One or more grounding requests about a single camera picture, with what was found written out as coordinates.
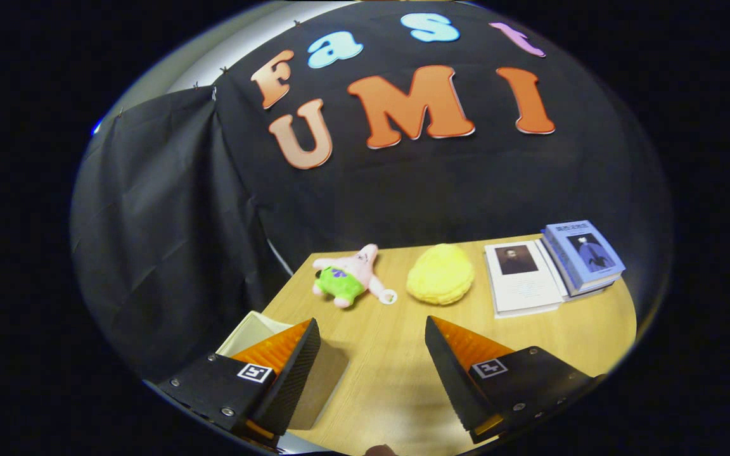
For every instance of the beige fabric storage box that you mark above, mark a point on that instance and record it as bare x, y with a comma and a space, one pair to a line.
327, 386

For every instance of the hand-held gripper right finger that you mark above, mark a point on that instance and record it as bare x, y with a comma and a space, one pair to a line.
454, 380

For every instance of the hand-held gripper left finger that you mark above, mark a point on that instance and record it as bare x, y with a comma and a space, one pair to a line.
292, 380

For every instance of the white book with portrait cover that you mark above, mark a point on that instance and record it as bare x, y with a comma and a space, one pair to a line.
523, 288

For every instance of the pink starfish plush toy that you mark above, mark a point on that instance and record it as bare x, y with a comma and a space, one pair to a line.
343, 278

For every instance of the blue book with figure cover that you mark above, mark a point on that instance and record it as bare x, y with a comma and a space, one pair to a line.
583, 256

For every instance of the yellow fluffy plush toy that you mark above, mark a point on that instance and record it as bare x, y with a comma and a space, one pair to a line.
441, 275

